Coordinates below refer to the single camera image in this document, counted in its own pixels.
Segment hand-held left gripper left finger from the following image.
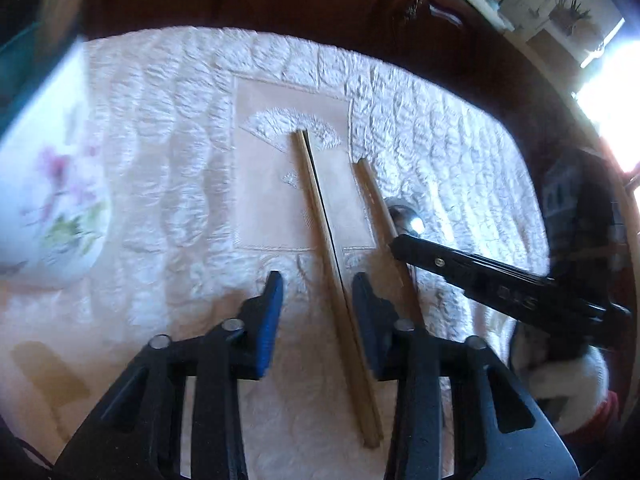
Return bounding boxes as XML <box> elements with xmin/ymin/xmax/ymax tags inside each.
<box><xmin>52</xmin><ymin>270</ymin><xmax>285</xmax><ymax>480</ymax></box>

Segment stone countertop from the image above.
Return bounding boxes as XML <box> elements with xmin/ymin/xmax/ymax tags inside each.
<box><xmin>417</xmin><ymin>0</ymin><xmax>566</xmax><ymax>76</ymax></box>

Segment white floral ceramic bowl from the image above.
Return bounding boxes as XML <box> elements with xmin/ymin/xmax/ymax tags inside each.
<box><xmin>0</xmin><ymin>0</ymin><xmax>112</xmax><ymax>291</ymax></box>

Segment wooden chopstick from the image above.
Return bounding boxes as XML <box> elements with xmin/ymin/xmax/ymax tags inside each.
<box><xmin>300</xmin><ymin>130</ymin><xmax>385</xmax><ymax>447</ymax></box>
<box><xmin>292</xmin><ymin>129</ymin><xmax>373</xmax><ymax>450</ymax></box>
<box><xmin>354</xmin><ymin>157</ymin><xmax>426</xmax><ymax>328</ymax></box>

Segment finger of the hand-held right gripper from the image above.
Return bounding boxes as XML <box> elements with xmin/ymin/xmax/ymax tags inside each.
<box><xmin>390</xmin><ymin>234</ymin><xmax>633</xmax><ymax>347</ymax></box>

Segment dark wooden base cabinets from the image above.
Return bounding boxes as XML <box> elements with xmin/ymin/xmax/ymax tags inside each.
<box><xmin>80</xmin><ymin>0</ymin><xmax>551</xmax><ymax>151</ymax></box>

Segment silver spoon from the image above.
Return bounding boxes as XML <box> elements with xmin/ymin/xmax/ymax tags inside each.
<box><xmin>385</xmin><ymin>199</ymin><xmax>427</xmax><ymax>281</ymax></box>

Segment window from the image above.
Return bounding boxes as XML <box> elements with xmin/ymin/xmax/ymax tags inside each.
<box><xmin>575</xmin><ymin>17</ymin><xmax>640</xmax><ymax>171</ymax></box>

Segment white quilted tablecloth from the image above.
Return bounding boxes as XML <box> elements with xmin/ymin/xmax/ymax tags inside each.
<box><xmin>0</xmin><ymin>25</ymin><xmax>551</xmax><ymax>480</ymax></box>

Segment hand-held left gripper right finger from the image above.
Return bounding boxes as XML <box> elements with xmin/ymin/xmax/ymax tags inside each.
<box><xmin>351</xmin><ymin>272</ymin><xmax>581</xmax><ymax>480</ymax></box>

